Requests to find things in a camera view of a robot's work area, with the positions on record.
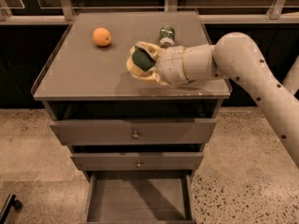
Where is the round metal knob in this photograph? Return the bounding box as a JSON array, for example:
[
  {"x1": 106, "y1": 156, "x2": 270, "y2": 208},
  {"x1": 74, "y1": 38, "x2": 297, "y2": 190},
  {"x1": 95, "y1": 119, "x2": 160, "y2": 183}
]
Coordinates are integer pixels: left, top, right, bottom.
[
  {"x1": 132, "y1": 131, "x2": 140, "y2": 139},
  {"x1": 135, "y1": 161, "x2": 142, "y2": 168}
]

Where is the black caster wheel base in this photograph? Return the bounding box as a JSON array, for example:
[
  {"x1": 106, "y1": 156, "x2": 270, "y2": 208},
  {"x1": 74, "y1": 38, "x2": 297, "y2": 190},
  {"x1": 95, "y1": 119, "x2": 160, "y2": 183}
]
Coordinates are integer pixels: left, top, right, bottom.
[{"x1": 0, "y1": 194, "x2": 22, "y2": 224}]

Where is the grey top drawer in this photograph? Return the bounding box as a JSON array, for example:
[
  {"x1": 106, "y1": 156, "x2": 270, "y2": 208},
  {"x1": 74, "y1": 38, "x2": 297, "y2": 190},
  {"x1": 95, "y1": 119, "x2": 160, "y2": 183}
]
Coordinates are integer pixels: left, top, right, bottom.
[{"x1": 50, "y1": 119, "x2": 216, "y2": 146}]

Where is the metal railing frame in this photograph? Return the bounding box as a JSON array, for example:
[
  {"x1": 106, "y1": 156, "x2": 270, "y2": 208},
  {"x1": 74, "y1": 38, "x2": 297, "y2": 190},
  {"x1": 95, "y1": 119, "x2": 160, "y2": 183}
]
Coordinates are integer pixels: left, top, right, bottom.
[{"x1": 0, "y1": 0, "x2": 299, "y2": 24}]

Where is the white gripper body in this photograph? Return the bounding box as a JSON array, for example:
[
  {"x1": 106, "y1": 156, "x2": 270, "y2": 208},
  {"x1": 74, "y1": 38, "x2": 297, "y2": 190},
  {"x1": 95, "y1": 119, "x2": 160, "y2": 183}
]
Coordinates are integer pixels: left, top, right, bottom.
[{"x1": 155, "y1": 46, "x2": 188, "y2": 86}]

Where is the green yellow sponge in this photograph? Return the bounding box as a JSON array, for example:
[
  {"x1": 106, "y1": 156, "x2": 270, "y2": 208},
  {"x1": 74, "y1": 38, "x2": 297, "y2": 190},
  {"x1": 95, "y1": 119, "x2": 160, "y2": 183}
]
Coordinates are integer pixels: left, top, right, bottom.
[{"x1": 132, "y1": 47, "x2": 155, "y2": 71}]

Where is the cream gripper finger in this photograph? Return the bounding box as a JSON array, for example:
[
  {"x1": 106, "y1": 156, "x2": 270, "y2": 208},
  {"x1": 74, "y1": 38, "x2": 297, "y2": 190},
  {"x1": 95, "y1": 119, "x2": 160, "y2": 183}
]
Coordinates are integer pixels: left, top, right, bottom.
[
  {"x1": 135, "y1": 41, "x2": 164, "y2": 61},
  {"x1": 126, "y1": 46, "x2": 166, "y2": 85}
]

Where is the round metal middle knob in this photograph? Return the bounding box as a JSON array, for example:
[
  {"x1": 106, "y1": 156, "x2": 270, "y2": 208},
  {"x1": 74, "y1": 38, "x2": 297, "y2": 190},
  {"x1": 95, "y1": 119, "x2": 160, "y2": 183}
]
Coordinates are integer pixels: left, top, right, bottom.
[{"x1": 135, "y1": 161, "x2": 142, "y2": 168}]

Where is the grey middle drawer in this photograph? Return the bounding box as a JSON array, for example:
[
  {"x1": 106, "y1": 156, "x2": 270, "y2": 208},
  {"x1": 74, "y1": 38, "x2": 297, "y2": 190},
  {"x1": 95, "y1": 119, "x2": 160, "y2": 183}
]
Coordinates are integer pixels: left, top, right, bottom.
[{"x1": 71, "y1": 152, "x2": 203, "y2": 171}]

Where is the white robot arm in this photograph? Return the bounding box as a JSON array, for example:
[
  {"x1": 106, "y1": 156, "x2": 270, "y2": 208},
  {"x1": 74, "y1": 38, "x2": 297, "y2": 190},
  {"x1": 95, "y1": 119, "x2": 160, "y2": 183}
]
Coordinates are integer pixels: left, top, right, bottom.
[{"x1": 126, "y1": 33, "x2": 299, "y2": 165}]

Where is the grey drawer cabinet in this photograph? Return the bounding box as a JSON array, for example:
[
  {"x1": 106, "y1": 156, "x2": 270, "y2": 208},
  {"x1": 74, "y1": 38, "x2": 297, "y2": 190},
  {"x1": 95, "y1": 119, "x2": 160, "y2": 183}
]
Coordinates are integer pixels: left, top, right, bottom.
[{"x1": 30, "y1": 10, "x2": 233, "y2": 224}]

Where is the orange fruit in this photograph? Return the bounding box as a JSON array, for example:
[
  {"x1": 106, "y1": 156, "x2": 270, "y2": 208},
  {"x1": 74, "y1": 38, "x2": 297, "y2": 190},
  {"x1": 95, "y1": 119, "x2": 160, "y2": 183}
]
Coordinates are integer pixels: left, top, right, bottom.
[{"x1": 93, "y1": 27, "x2": 112, "y2": 47}]

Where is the round metal top knob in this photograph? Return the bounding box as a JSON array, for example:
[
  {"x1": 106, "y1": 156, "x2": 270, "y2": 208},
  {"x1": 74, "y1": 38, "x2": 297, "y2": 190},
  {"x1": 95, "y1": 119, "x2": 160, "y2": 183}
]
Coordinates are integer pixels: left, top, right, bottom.
[{"x1": 132, "y1": 131, "x2": 140, "y2": 139}]

